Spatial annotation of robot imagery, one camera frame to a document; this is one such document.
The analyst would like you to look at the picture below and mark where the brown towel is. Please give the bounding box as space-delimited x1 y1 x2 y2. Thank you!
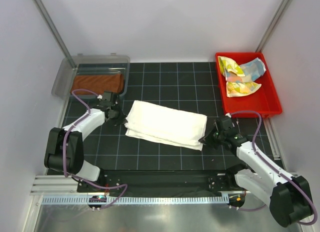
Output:
70 73 125 94

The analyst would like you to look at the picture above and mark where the white pink towel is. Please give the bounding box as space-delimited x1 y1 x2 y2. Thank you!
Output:
124 100 208 151

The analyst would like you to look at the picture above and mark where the yellow patterned towel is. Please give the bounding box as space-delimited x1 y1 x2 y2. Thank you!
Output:
217 56 262 98

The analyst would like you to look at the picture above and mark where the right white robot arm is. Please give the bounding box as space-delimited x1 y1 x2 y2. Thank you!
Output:
199 113 318 228

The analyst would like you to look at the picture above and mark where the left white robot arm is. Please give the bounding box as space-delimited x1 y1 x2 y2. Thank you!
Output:
44 89 127 192

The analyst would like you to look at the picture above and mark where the clear plastic bin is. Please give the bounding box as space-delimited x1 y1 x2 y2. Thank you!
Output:
51 54 131 98

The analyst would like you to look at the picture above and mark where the red plastic bin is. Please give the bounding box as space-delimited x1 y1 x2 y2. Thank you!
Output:
215 52 283 118

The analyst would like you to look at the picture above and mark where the blue patterned towel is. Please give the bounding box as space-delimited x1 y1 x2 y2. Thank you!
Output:
240 57 267 82

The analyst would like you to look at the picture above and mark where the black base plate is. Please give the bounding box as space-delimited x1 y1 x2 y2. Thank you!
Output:
76 170 256 198

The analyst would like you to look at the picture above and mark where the left aluminium frame post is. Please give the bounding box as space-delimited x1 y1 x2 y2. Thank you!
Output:
33 0 77 69

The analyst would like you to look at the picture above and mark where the aluminium frame post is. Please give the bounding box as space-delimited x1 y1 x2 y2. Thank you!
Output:
255 0 293 52
33 0 77 69

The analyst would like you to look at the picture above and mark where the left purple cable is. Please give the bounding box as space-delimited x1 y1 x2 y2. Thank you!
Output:
62 89 128 209

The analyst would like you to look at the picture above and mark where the slotted cable duct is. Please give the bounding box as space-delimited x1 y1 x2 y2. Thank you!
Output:
41 195 229 205

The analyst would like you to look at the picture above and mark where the aluminium front rail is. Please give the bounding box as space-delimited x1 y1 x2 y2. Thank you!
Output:
31 175 241 197

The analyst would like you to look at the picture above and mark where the right aluminium frame post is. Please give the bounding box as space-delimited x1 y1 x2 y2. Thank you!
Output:
255 0 293 52

